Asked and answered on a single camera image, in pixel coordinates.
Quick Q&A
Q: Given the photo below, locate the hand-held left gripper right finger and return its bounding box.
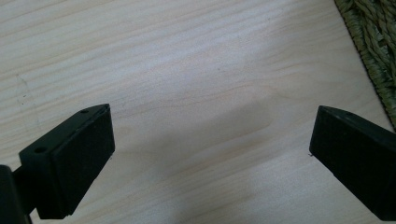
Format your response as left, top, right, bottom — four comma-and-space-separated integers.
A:
308, 105, 396, 222

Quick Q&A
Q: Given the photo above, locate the green woven mat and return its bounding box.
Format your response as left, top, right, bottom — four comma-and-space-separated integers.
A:
333, 0, 396, 131

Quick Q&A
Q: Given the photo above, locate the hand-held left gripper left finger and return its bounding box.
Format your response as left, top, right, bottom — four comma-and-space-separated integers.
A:
12, 103, 116, 220

